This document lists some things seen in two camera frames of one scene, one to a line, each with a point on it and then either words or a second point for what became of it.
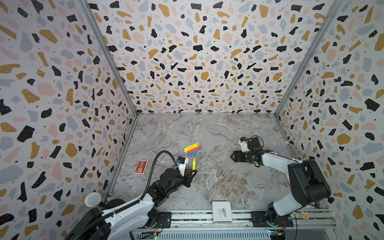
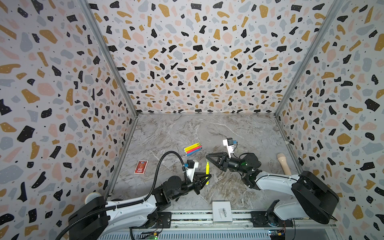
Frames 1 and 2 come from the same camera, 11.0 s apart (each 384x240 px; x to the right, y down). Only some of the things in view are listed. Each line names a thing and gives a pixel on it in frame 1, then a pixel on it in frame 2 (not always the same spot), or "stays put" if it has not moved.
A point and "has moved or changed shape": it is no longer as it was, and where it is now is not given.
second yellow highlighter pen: (187, 150) stays put
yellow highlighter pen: (194, 166) has moved or changed shape
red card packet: (141, 166) stays put
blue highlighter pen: (193, 152) stays put
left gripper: (187, 179) to (197, 185)
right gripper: (242, 156) to (224, 161)
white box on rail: (222, 211) stays put
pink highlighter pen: (193, 149) stays put
